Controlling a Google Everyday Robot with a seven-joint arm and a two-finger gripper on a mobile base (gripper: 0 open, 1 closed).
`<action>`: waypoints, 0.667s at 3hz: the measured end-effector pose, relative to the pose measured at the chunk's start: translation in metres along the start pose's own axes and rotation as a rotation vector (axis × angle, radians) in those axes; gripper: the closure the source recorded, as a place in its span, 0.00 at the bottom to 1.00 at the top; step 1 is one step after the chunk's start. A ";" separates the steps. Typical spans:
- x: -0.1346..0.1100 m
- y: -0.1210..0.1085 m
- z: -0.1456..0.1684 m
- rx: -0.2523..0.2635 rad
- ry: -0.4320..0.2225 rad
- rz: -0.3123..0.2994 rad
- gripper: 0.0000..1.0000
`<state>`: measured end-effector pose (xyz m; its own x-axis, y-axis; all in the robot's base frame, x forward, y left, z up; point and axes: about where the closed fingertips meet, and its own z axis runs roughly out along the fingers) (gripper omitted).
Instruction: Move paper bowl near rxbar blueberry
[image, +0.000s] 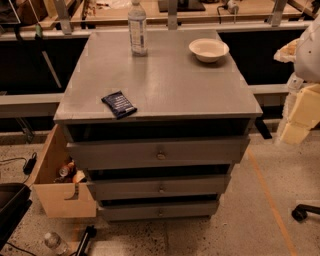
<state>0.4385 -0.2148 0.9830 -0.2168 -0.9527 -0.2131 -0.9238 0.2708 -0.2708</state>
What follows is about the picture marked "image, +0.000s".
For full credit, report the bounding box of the open wooden box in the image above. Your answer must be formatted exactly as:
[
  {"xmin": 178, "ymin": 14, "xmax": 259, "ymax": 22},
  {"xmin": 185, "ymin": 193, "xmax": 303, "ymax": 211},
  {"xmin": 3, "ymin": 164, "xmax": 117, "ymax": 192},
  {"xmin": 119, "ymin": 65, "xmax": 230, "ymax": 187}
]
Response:
[{"xmin": 27, "ymin": 125, "xmax": 96, "ymax": 218}]

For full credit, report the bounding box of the wooden workbench in back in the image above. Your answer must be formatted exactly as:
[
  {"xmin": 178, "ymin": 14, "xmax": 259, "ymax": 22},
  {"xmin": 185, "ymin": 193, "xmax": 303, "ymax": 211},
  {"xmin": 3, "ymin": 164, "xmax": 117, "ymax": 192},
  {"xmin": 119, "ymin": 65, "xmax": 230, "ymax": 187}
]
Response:
[{"xmin": 0, "ymin": 0, "xmax": 320, "ymax": 33}]

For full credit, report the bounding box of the clear plastic water bottle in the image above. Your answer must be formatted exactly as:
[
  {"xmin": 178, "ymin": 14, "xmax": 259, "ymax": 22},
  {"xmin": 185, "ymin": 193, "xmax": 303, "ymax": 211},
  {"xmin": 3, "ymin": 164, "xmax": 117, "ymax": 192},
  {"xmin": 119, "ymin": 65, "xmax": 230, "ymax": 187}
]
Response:
[{"xmin": 128, "ymin": 0, "xmax": 148, "ymax": 56}]

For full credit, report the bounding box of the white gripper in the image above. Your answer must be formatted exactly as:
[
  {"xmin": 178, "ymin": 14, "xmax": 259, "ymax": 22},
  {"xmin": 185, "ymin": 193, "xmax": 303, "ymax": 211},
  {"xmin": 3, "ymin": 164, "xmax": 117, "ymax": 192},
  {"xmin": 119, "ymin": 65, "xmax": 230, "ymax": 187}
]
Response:
[{"xmin": 280, "ymin": 73, "xmax": 320, "ymax": 144}]

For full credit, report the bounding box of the grey drawer cabinet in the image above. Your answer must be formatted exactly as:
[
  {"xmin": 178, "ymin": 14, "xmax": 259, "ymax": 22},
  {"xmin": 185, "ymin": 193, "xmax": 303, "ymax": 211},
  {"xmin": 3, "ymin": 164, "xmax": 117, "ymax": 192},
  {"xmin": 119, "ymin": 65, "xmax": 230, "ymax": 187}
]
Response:
[{"xmin": 54, "ymin": 30, "xmax": 262, "ymax": 211}]

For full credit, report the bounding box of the bottle inside wooden box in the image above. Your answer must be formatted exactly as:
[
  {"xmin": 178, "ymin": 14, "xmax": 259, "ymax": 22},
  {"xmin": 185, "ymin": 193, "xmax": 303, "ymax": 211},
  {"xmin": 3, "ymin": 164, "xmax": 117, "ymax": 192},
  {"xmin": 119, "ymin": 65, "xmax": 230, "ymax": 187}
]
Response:
[{"xmin": 59, "ymin": 161, "xmax": 75, "ymax": 177}]

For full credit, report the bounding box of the white paper bowl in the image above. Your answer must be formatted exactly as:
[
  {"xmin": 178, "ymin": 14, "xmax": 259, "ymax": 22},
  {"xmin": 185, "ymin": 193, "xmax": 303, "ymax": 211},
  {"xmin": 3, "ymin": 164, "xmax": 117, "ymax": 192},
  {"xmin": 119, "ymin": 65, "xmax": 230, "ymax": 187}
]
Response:
[{"xmin": 189, "ymin": 38, "xmax": 229, "ymax": 63}]

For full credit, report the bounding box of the grey drawer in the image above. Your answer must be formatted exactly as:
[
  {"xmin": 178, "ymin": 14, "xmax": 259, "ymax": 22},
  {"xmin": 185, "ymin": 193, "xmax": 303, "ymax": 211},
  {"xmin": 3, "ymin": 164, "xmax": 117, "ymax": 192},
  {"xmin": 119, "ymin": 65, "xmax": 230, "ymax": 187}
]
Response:
[
  {"xmin": 67, "ymin": 136, "xmax": 249, "ymax": 170},
  {"xmin": 87, "ymin": 175, "xmax": 230, "ymax": 200},
  {"xmin": 99, "ymin": 201, "xmax": 219, "ymax": 222}
]

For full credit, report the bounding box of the black chair caster base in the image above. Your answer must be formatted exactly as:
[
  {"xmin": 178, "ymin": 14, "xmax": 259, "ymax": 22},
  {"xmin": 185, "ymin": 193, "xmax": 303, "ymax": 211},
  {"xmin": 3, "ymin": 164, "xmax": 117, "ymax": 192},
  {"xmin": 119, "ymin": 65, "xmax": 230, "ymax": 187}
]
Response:
[{"xmin": 291, "ymin": 204, "xmax": 320, "ymax": 222}]

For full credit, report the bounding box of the black stand on floor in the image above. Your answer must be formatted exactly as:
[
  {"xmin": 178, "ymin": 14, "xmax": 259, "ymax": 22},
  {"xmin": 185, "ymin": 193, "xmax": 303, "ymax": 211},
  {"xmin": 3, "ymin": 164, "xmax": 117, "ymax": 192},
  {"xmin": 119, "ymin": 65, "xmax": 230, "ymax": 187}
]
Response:
[{"xmin": 75, "ymin": 225, "xmax": 97, "ymax": 256}]

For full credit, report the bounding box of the black power adapter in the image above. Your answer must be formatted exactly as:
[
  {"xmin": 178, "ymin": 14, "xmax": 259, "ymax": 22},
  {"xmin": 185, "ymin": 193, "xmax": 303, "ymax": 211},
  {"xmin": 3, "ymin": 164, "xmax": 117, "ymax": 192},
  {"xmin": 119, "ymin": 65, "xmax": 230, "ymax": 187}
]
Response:
[{"xmin": 23, "ymin": 152, "xmax": 37, "ymax": 175}]

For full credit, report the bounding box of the water bottle on floor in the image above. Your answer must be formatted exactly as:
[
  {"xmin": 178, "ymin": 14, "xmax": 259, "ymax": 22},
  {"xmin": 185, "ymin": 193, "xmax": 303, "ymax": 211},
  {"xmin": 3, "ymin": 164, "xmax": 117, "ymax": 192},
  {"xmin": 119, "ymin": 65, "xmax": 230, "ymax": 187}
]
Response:
[{"xmin": 44, "ymin": 232, "xmax": 69, "ymax": 256}]

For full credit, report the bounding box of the bottom grey drawer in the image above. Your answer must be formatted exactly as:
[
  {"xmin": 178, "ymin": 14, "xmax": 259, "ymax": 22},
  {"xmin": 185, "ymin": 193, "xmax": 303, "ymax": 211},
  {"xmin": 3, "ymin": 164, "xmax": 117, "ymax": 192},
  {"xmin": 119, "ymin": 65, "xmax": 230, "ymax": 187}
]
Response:
[{"xmin": 99, "ymin": 201, "xmax": 219, "ymax": 222}]

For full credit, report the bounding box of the middle grey drawer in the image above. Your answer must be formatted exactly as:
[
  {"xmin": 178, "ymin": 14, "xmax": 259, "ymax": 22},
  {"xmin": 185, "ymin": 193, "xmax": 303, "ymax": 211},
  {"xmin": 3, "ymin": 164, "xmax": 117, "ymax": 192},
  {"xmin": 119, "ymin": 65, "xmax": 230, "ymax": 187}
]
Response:
[{"xmin": 87, "ymin": 175, "xmax": 230, "ymax": 200}]

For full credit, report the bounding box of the black bin at left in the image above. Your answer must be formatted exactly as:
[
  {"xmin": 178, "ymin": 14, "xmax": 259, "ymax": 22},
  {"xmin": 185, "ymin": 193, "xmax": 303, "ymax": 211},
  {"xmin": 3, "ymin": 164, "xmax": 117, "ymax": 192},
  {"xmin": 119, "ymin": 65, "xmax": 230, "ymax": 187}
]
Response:
[{"xmin": 0, "ymin": 183, "xmax": 32, "ymax": 250}]

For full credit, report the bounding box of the blue rxbar blueberry wrapper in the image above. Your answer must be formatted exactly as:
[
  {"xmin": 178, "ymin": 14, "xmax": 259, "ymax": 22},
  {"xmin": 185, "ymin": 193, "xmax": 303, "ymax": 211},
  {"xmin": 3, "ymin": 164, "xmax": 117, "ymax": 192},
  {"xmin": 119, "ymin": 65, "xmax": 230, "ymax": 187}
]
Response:
[{"xmin": 101, "ymin": 91, "xmax": 137, "ymax": 119}]

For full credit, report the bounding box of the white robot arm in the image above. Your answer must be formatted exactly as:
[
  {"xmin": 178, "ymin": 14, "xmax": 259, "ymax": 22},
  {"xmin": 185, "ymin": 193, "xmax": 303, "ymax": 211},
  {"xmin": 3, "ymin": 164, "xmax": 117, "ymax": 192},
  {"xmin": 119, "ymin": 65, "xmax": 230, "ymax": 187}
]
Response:
[{"xmin": 274, "ymin": 16, "xmax": 320, "ymax": 144}]

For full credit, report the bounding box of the top grey drawer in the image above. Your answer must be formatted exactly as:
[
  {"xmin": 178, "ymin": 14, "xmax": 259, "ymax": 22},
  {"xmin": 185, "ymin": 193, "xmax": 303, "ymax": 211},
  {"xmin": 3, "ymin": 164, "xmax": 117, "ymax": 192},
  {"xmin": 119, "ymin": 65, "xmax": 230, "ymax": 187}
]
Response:
[{"xmin": 67, "ymin": 136, "xmax": 249, "ymax": 170}]

